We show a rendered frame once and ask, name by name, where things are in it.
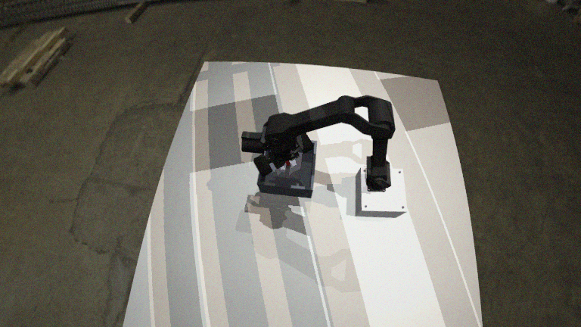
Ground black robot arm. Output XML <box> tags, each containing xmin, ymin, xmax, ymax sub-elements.
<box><xmin>241</xmin><ymin>95</ymin><xmax>396</xmax><ymax>192</ymax></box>

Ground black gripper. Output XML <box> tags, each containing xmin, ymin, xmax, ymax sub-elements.
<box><xmin>253</xmin><ymin>133</ymin><xmax>313</xmax><ymax>176</ymax></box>

